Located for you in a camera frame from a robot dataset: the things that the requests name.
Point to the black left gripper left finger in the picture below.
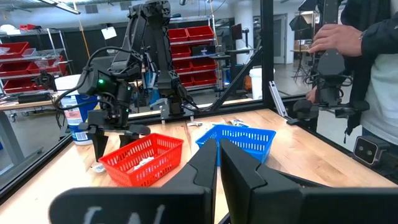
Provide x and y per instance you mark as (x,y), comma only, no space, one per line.
(140,205)

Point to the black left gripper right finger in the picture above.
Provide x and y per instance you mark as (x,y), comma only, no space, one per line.
(280,205)

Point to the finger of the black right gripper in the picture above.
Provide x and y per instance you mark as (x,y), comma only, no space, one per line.
(99,143)
(127,138)

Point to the small white grey packet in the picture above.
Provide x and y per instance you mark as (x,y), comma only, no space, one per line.
(99,168)
(134,168)
(146,160)

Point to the blue white square packet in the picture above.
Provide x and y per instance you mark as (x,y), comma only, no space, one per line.
(195,124)
(244,124)
(234,121)

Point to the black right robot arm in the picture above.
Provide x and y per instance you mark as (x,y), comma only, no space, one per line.
(161,46)

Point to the red plastic basket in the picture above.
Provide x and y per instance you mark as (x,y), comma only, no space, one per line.
(149,155)

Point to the white container with blue band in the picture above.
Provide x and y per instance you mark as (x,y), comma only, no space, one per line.
(71,109)

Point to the blue plastic basket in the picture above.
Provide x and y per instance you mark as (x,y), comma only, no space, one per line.
(248,137)

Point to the red storage bin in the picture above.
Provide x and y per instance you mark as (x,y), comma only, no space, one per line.
(14,69)
(203,64)
(205,78)
(178,35)
(14,49)
(187,81)
(18,85)
(46,66)
(182,66)
(181,51)
(200,32)

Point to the black flat box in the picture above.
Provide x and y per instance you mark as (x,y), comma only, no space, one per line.
(34,98)

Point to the small black background gripper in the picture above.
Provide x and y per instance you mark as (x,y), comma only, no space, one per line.
(45,81)

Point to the wooden desk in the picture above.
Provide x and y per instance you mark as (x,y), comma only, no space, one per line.
(25,105)

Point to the white paper tag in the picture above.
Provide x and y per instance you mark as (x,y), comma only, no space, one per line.
(109,32)

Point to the silver aluminium bar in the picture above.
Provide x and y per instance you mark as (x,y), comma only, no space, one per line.
(278,99)

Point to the metal shelf rack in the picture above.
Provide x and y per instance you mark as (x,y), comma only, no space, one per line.
(46,30)
(199,42)

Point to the person's hand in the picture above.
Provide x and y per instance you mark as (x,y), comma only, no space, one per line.
(339,40)
(311,95)

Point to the white bucket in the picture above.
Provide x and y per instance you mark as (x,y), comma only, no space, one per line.
(256,82)

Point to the long ceiling light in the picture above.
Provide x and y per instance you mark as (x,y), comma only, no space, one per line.
(62,7)

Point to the black monitor on stand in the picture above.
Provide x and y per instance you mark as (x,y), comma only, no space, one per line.
(236,31)

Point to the person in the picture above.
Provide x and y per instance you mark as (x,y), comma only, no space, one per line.
(382,93)

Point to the black softbox on tripod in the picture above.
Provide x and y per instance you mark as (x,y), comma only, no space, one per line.
(299,23)

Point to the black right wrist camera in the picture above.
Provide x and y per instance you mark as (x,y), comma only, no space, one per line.
(97,117)

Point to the grey table-level camera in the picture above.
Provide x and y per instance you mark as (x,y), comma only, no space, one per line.
(370,151)

